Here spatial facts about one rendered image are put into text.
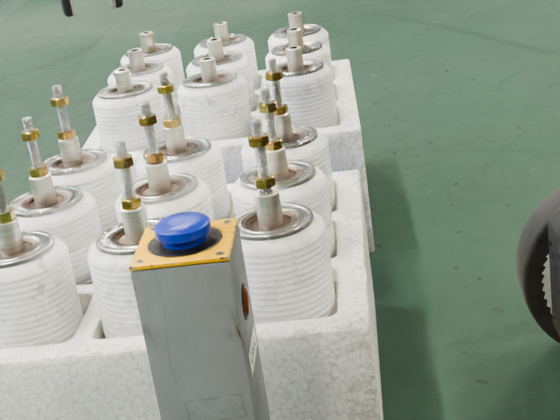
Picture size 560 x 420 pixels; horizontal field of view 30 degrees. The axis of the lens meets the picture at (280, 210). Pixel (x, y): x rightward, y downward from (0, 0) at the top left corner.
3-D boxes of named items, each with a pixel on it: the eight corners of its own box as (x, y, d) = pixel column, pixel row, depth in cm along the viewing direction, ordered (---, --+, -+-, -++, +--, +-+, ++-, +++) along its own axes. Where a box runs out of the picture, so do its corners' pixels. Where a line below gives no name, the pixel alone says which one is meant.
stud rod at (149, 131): (158, 172, 104) (145, 100, 102) (165, 174, 104) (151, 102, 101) (151, 176, 104) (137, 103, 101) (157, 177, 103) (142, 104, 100)
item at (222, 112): (265, 187, 154) (247, 67, 147) (262, 211, 145) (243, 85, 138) (200, 194, 154) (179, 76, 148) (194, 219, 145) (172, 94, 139)
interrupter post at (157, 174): (148, 191, 105) (142, 160, 104) (172, 186, 106) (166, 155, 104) (150, 198, 103) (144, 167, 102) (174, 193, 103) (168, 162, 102)
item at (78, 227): (36, 349, 115) (-3, 197, 109) (122, 328, 117) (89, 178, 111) (39, 391, 107) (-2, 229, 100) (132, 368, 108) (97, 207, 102)
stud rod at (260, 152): (260, 204, 91) (247, 122, 88) (264, 200, 92) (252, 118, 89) (271, 204, 91) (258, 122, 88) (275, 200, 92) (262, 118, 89)
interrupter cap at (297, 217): (327, 228, 90) (327, 221, 90) (246, 251, 88) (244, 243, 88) (294, 202, 97) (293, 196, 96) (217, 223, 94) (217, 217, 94)
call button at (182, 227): (217, 233, 76) (212, 207, 75) (210, 256, 72) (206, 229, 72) (162, 238, 77) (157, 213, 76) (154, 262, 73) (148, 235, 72)
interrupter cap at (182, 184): (121, 187, 107) (120, 181, 107) (193, 173, 108) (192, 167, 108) (126, 212, 100) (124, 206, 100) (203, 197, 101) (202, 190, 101)
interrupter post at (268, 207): (288, 227, 92) (283, 192, 90) (263, 233, 91) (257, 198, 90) (278, 218, 94) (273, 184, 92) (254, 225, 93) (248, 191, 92)
